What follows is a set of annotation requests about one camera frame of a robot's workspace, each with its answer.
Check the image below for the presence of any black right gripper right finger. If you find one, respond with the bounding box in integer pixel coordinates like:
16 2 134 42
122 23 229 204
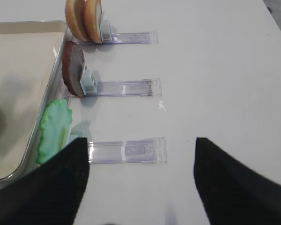
193 137 281 225

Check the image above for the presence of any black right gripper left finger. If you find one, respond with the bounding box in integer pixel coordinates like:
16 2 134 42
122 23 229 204
0 138 89 225

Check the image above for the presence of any green lettuce leaf standing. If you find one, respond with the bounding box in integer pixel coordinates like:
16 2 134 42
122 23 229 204
36 98 72 165

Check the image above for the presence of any brown meat patty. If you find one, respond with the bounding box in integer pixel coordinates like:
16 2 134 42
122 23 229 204
61 41 85 98

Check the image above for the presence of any right bread bun slice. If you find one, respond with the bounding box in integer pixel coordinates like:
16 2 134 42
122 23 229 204
84 0 103 44

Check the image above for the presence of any clear bottom rack holder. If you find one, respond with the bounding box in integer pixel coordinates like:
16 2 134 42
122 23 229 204
88 137 167 165

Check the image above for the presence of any clear rack holder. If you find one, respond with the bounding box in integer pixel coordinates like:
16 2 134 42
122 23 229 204
63 69 162 98
75 19 159 45
88 137 167 165

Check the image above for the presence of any clear middle rack holder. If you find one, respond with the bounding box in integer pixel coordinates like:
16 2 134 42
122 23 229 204
63 69 162 98

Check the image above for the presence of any silver metal tray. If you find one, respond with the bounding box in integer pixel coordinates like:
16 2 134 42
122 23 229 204
0 21 67 183

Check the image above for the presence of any clear top rack holder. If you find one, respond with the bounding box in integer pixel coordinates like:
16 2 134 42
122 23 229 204
75 19 159 45

